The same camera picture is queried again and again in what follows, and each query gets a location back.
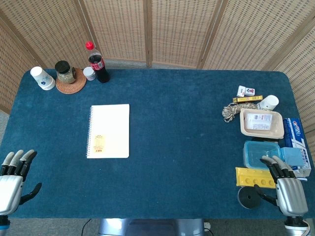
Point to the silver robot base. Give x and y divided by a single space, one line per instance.
147 227

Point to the single white paper cup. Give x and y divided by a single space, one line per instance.
268 102

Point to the blue white toothpaste box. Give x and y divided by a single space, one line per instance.
296 137

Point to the beige rectangular tray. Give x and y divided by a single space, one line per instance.
278 127

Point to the woven bamboo folding screen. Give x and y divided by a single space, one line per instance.
177 32

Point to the small white tile box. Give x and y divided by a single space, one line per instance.
240 91

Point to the clear blue plastic container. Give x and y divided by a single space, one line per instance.
256 152

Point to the white spiral notebook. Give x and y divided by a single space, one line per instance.
110 127

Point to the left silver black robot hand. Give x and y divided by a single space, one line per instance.
9 191

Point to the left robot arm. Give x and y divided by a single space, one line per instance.
3 225

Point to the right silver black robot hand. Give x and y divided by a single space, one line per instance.
291 196

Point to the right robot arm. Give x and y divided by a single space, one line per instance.
295 227

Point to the white tile with red print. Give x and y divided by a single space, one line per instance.
250 91

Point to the white printed packet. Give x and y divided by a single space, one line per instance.
258 121

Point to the small white plastic jar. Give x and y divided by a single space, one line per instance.
89 73

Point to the blue tablecloth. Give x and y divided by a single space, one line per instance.
172 147

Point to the long yellow box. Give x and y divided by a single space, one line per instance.
247 98

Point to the glass jar with black lid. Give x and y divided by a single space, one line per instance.
65 72

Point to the cola bottle with red cap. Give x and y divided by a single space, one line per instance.
98 66

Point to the light blue block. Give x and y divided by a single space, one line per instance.
291 156

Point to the round woven rattan coaster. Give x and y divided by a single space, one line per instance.
73 87

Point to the yellow mold with round holes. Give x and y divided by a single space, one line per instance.
248 178

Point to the black tape roll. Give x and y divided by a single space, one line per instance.
247 197

